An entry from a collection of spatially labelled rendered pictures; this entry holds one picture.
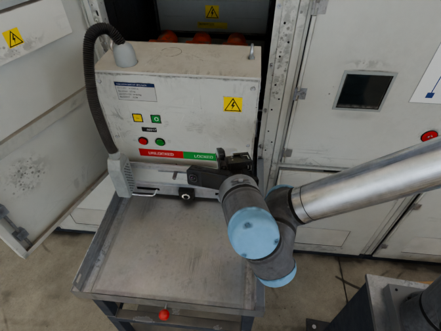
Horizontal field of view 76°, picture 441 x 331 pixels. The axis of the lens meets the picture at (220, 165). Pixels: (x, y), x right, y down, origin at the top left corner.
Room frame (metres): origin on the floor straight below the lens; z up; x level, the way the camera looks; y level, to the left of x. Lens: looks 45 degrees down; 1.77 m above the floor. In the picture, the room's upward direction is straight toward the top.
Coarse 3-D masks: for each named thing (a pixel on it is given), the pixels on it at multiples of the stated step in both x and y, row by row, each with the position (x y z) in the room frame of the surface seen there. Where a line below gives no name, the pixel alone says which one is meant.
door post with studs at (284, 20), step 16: (288, 0) 0.97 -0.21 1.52; (288, 16) 0.97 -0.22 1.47; (272, 32) 0.98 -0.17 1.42; (288, 32) 0.97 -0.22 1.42; (272, 48) 0.98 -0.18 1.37; (288, 48) 0.97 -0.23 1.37; (272, 64) 0.97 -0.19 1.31; (272, 80) 0.97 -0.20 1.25; (272, 96) 0.97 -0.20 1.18; (272, 112) 0.97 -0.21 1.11; (272, 128) 0.97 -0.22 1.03; (272, 144) 0.97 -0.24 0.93
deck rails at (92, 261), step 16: (256, 160) 0.94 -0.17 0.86; (256, 176) 0.83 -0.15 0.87; (112, 208) 0.65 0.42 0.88; (112, 224) 0.61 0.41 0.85; (96, 240) 0.51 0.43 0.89; (96, 256) 0.47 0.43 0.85; (80, 272) 0.39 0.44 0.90; (96, 272) 0.42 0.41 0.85; (80, 288) 0.36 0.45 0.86; (256, 288) 0.34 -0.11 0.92
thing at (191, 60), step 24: (144, 48) 0.92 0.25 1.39; (168, 48) 0.92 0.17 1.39; (192, 48) 0.92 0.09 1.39; (216, 48) 0.92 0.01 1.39; (240, 48) 0.92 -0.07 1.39; (120, 72) 0.76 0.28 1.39; (144, 72) 0.75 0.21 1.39; (168, 72) 0.75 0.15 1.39; (192, 72) 0.75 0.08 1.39; (216, 72) 0.75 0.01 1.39; (240, 72) 0.75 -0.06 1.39
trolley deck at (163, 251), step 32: (128, 224) 0.61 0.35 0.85; (160, 224) 0.61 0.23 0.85; (192, 224) 0.61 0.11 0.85; (224, 224) 0.61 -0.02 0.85; (128, 256) 0.48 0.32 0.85; (160, 256) 0.48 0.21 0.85; (192, 256) 0.48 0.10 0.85; (224, 256) 0.48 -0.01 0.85; (96, 288) 0.37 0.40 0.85; (128, 288) 0.37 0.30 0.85; (160, 288) 0.37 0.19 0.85; (192, 288) 0.37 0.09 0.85; (224, 288) 0.37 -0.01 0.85
